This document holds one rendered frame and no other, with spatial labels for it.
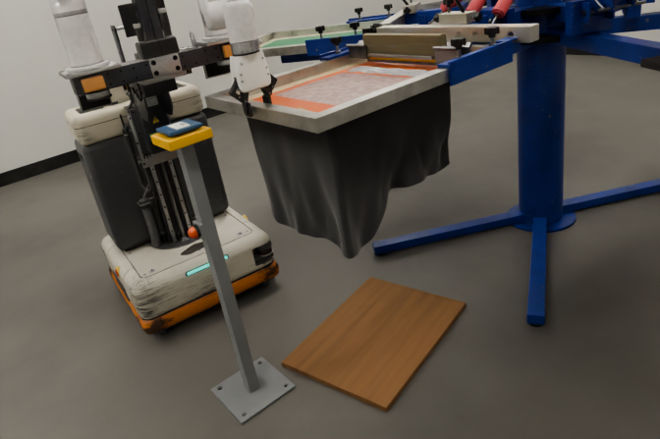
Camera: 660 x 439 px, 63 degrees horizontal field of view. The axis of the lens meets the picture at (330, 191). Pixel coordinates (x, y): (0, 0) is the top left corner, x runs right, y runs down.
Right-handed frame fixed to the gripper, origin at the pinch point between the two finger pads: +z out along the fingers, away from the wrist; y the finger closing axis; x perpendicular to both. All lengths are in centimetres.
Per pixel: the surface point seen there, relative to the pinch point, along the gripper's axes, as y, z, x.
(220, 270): 20, 48, -10
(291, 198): -7.6, 33.1, -4.9
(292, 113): 1.6, -1.0, 19.2
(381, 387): -10, 96, 24
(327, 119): -1.5, 0.2, 29.3
